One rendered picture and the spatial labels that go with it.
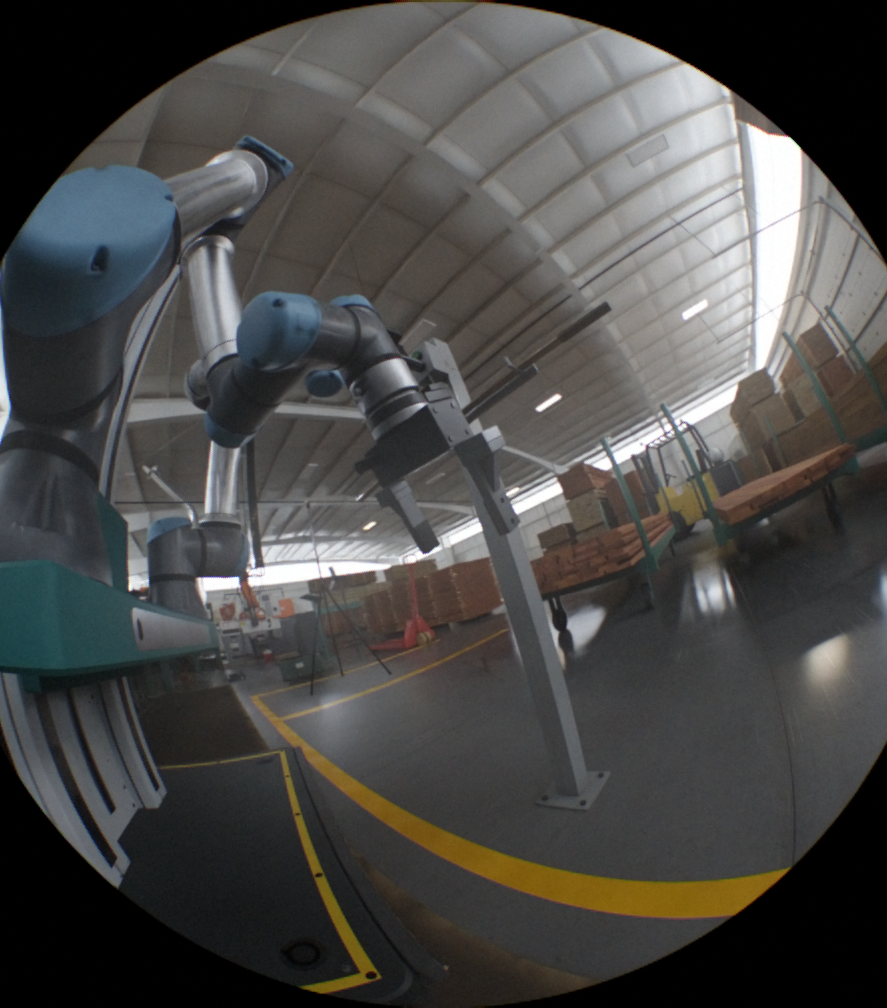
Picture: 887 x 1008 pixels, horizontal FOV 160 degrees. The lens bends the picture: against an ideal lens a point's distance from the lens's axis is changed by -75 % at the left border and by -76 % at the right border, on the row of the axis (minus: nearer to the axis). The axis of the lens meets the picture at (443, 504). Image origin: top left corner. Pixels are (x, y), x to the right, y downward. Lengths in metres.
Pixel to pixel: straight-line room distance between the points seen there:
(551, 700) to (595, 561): 1.37
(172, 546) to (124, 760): 0.44
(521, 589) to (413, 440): 0.45
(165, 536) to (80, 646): 0.55
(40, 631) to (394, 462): 0.36
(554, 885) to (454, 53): 7.43
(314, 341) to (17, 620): 0.30
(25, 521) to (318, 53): 6.32
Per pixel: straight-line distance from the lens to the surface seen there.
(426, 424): 0.32
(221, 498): 0.83
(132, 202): 0.25
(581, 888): 0.73
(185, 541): 0.75
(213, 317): 0.46
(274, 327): 0.28
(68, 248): 0.21
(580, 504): 10.11
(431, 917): 0.75
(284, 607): 9.11
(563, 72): 7.71
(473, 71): 6.89
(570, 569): 2.08
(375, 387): 0.35
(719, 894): 0.69
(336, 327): 0.32
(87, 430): 0.31
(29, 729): 0.47
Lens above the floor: 0.62
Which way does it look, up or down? 16 degrees up
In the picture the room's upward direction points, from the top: 17 degrees counter-clockwise
